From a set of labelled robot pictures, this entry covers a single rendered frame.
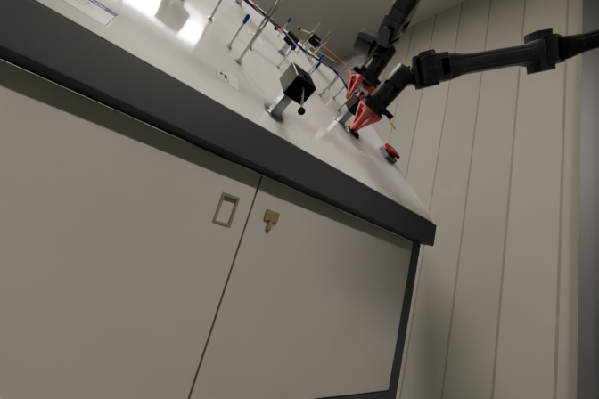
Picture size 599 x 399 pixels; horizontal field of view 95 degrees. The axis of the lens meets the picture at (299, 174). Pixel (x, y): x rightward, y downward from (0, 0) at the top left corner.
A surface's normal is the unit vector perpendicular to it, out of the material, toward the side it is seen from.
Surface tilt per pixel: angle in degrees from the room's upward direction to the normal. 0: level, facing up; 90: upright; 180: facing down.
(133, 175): 90
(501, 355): 90
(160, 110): 90
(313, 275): 90
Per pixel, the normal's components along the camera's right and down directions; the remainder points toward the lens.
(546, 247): -0.73, -0.37
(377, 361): 0.60, -0.04
